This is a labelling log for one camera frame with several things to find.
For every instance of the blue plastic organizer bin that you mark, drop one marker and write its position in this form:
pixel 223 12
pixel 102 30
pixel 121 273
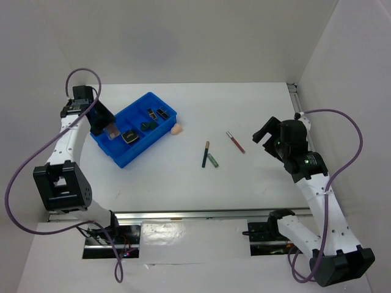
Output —
pixel 140 124

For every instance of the dark green gold mascara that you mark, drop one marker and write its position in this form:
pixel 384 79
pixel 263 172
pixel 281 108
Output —
pixel 205 154

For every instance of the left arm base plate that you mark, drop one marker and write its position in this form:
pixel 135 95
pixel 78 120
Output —
pixel 126 240

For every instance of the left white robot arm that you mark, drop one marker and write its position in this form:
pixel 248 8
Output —
pixel 61 183

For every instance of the black gold lipstick tube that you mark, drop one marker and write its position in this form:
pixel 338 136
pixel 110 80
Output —
pixel 162 114

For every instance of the red lip gloss tube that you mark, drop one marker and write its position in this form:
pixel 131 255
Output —
pixel 235 142

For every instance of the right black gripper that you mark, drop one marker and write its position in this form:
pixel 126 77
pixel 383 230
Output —
pixel 273 126

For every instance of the beige makeup sponge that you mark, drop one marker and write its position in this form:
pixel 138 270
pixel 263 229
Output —
pixel 176 129

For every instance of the eyeshadow palette clear case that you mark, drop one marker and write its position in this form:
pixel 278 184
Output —
pixel 112 131

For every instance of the green transparent lip balm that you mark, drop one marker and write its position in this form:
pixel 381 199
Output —
pixel 212 160

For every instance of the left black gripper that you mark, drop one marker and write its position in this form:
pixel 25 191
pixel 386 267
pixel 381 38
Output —
pixel 107 118

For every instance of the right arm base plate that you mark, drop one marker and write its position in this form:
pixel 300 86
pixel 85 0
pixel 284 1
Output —
pixel 264 242

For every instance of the black square compact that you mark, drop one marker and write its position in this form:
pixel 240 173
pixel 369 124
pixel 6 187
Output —
pixel 130 136

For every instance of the front aluminium rail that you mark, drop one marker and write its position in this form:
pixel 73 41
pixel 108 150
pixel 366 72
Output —
pixel 125 217

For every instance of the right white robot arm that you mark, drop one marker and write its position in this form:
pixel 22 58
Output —
pixel 336 255

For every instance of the dark green powder puff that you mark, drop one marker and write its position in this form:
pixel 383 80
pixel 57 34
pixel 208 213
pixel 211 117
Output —
pixel 145 126

